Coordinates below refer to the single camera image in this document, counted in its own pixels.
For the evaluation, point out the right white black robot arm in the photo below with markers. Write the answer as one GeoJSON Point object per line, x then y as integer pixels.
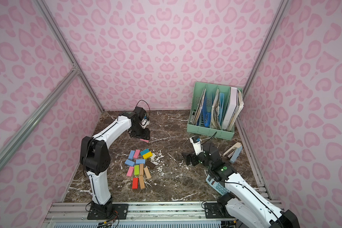
{"type": "Point", "coordinates": [241, 200]}

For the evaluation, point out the teal block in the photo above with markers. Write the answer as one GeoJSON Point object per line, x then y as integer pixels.
{"type": "Point", "coordinates": [144, 152]}

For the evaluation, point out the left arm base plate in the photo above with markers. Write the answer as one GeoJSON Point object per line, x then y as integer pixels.
{"type": "Point", "coordinates": [108, 211]}

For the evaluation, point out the yellow block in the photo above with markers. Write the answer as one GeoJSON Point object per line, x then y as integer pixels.
{"type": "Point", "coordinates": [147, 155]}

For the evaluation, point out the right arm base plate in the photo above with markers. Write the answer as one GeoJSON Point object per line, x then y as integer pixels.
{"type": "Point", "coordinates": [215, 210]}

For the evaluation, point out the blue block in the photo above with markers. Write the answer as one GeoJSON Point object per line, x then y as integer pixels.
{"type": "Point", "coordinates": [131, 155]}
{"type": "Point", "coordinates": [130, 163]}
{"type": "Point", "coordinates": [140, 161]}

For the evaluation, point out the wooden block tilted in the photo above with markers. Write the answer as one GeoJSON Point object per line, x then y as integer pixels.
{"type": "Point", "coordinates": [147, 173]}

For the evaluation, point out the wooden block bottom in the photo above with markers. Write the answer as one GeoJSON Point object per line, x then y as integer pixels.
{"type": "Point", "coordinates": [141, 182]}

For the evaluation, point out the aluminium mounting rail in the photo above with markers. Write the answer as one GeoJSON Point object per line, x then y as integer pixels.
{"type": "Point", "coordinates": [72, 213]}

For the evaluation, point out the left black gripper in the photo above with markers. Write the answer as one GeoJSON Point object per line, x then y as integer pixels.
{"type": "Point", "coordinates": [143, 134]}

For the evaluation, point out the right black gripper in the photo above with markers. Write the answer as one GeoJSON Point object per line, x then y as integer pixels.
{"type": "Point", "coordinates": [194, 158]}

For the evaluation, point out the dark brown block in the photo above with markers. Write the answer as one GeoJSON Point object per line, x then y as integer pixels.
{"type": "Point", "coordinates": [150, 164]}

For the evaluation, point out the red block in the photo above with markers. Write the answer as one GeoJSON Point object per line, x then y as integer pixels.
{"type": "Point", "coordinates": [135, 183]}

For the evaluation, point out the white binder folder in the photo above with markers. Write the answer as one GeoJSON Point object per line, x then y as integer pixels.
{"type": "Point", "coordinates": [232, 105]}

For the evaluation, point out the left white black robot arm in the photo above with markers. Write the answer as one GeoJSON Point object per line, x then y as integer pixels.
{"type": "Point", "coordinates": [95, 157]}

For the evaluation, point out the wooden block upright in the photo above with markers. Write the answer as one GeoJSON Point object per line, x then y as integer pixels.
{"type": "Point", "coordinates": [141, 169]}

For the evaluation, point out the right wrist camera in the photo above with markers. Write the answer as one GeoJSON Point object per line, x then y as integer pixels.
{"type": "Point", "coordinates": [196, 143]}

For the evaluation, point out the green block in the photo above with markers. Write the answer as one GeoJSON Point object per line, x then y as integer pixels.
{"type": "Point", "coordinates": [137, 170]}

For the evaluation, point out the beige blue stapler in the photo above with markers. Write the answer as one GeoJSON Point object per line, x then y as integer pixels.
{"type": "Point", "coordinates": [233, 152]}

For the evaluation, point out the light blue calculator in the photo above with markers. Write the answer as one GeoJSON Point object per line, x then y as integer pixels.
{"type": "Point", "coordinates": [216, 185]}

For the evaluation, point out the blue mesh folder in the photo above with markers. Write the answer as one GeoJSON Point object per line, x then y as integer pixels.
{"type": "Point", "coordinates": [205, 117]}

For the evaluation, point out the green desktop file organizer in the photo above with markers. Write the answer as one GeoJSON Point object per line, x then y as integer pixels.
{"type": "Point", "coordinates": [217, 103]}

